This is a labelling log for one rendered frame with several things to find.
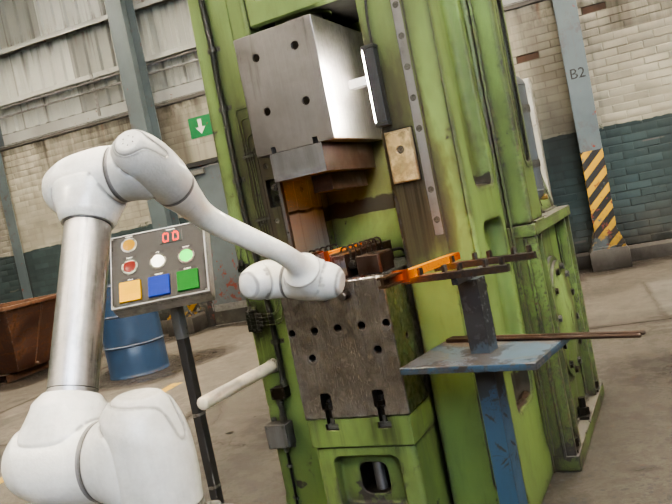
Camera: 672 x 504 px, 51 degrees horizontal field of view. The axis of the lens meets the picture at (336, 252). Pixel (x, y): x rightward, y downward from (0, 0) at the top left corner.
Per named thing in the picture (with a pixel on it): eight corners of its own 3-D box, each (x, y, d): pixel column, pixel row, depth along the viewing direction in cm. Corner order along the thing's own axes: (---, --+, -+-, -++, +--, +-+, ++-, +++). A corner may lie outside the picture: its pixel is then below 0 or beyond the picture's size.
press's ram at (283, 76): (358, 132, 223) (333, 5, 221) (256, 158, 240) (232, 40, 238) (404, 134, 260) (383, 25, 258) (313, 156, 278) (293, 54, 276)
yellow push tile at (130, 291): (141, 298, 238) (140, 278, 242) (119, 302, 238) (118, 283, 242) (142, 300, 239) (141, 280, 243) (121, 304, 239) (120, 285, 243)
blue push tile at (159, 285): (170, 292, 238) (168, 272, 241) (148, 297, 238) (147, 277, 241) (171, 294, 239) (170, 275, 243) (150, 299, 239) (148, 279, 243)
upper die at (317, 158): (327, 170, 229) (321, 141, 229) (274, 182, 238) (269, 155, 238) (376, 167, 267) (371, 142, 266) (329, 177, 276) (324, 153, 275)
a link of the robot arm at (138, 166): (197, 158, 164) (148, 170, 169) (153, 109, 150) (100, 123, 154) (191, 205, 158) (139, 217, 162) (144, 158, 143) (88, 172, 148)
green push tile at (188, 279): (199, 287, 238) (197, 267, 241) (177, 291, 238) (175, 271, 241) (200, 289, 239) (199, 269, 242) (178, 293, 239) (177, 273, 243)
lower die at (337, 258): (348, 278, 231) (343, 252, 231) (295, 286, 240) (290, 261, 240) (394, 259, 269) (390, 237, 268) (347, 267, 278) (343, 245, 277)
